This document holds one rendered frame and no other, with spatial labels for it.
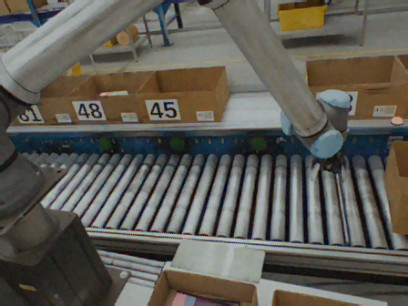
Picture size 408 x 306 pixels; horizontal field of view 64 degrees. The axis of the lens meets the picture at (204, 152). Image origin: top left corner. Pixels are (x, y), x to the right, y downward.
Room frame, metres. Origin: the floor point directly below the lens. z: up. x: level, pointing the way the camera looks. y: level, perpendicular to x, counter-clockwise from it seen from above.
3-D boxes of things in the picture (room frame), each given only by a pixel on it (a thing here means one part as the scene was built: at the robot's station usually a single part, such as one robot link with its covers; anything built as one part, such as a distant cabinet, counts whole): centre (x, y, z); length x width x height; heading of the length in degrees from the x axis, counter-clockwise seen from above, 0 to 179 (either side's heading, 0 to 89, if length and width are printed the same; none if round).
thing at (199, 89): (1.55, 0.05, 0.96); 0.39 x 0.29 x 0.17; 72
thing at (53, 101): (1.80, 0.79, 0.97); 0.39 x 0.29 x 0.17; 72
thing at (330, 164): (0.90, -0.43, 0.94); 0.09 x 0.08 x 0.12; 161
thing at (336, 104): (0.90, -0.43, 1.11); 0.10 x 0.09 x 0.12; 96
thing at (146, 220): (1.13, 0.23, 0.72); 0.52 x 0.05 x 0.05; 162
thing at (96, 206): (1.21, 0.47, 0.72); 0.52 x 0.05 x 0.05; 162
